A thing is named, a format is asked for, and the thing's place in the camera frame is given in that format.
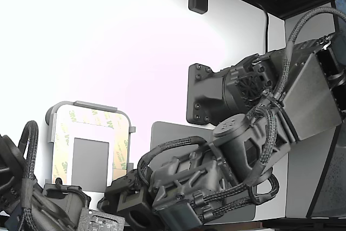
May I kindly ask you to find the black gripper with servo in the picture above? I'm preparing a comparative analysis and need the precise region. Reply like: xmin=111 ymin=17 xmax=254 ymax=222
xmin=97 ymin=155 xmax=233 ymax=229

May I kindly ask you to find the device with adhesive backing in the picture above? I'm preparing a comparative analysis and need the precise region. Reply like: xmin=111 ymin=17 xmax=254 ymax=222
xmin=52 ymin=106 xmax=130 ymax=186

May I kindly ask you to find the grey circuit board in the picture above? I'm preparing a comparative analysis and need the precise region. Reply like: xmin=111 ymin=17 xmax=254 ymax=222
xmin=78 ymin=207 xmax=127 ymax=231

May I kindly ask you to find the white panel with grey screen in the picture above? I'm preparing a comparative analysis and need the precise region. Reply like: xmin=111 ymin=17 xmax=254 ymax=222
xmin=51 ymin=105 xmax=130 ymax=193

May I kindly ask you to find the dark grey flat tray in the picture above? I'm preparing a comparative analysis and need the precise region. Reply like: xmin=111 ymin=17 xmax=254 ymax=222
xmin=150 ymin=121 xmax=257 ymax=222

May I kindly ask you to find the grey fixture stand with legs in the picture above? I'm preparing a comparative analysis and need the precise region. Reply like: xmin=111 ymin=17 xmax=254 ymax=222
xmin=45 ymin=100 xmax=136 ymax=193

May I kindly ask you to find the black wrist camera block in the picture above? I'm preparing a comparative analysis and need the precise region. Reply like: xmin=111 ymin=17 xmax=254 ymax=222
xmin=116 ymin=187 xmax=154 ymax=228

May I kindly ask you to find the black device with cables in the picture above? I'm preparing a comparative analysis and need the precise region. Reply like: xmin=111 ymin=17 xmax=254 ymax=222
xmin=0 ymin=133 xmax=91 ymax=231

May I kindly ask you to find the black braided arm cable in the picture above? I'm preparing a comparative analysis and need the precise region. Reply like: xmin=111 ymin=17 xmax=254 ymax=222
xmin=194 ymin=173 xmax=281 ymax=215
xmin=137 ymin=135 xmax=209 ymax=188
xmin=281 ymin=6 xmax=346 ymax=102

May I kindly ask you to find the black braided cable loop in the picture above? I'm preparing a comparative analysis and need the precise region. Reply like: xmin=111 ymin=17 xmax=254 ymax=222
xmin=17 ymin=120 xmax=40 ymax=188

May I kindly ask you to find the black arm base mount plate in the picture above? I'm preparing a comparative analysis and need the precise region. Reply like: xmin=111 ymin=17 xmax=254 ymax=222
xmin=187 ymin=63 xmax=227 ymax=127

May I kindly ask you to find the black diagonal frame strut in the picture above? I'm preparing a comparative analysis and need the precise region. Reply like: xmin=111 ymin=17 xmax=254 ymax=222
xmin=306 ymin=124 xmax=342 ymax=219

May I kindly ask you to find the thin black cable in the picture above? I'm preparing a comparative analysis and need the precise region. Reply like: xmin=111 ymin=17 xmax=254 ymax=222
xmin=255 ymin=2 xmax=270 ymax=53

